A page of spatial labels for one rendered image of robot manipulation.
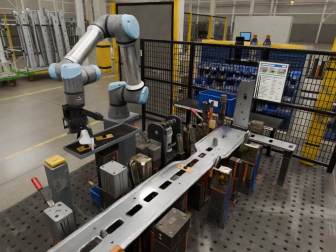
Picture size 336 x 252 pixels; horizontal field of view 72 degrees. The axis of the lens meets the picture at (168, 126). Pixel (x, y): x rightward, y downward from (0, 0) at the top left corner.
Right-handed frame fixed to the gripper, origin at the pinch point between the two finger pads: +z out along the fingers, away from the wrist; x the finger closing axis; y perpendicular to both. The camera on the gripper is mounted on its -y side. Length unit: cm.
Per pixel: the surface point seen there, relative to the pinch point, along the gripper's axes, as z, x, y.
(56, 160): 1.8, 1.7, 14.0
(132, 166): 9.1, 17.8, -12.2
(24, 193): 118, -155, 4
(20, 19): -55, -759, -194
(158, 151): 12.0, 12.1, -33.5
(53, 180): 8.8, 4.0, 17.3
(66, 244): 17.8, 29.1, 24.4
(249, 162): 24, 43, -80
